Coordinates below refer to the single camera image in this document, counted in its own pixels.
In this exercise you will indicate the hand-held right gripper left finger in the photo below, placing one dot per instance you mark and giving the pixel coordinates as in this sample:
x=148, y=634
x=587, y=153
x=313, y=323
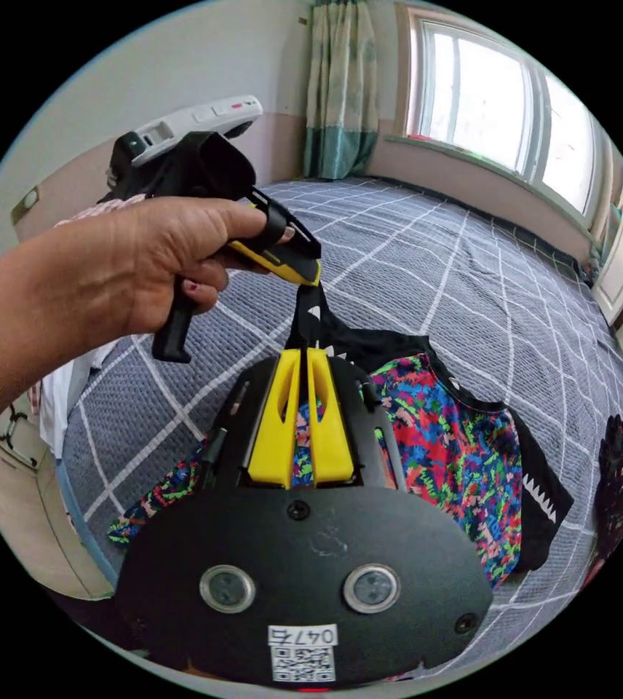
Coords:
x=273, y=437

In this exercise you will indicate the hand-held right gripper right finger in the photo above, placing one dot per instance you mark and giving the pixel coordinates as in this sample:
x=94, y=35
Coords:
x=330, y=442

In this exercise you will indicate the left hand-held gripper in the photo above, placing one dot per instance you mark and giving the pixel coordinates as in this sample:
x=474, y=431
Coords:
x=208, y=164

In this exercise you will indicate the colorful short sleeve shirt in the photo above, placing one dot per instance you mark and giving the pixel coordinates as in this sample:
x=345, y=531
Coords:
x=453, y=453

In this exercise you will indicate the person's left forearm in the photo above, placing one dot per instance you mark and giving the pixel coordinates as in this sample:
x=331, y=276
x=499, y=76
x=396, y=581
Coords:
x=17, y=327

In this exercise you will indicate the person's left hand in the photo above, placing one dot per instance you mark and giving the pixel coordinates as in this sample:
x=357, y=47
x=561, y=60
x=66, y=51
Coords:
x=142, y=262

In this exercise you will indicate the bed with grey checked quilt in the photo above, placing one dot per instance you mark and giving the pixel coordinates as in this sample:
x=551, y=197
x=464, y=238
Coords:
x=426, y=262

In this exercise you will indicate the green patterned curtain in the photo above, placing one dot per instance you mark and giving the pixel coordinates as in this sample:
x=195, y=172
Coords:
x=339, y=93

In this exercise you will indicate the beige bedside cabinet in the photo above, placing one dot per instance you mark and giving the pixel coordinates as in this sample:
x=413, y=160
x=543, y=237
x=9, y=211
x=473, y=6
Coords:
x=22, y=519

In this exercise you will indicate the window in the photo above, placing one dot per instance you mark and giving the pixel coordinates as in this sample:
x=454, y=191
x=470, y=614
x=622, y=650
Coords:
x=486, y=93

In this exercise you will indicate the dark floral garment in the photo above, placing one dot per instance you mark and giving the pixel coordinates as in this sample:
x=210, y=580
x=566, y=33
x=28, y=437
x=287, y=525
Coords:
x=620, y=464

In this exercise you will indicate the wall socket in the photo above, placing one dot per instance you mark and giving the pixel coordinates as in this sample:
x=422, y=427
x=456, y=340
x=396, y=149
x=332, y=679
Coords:
x=27, y=203

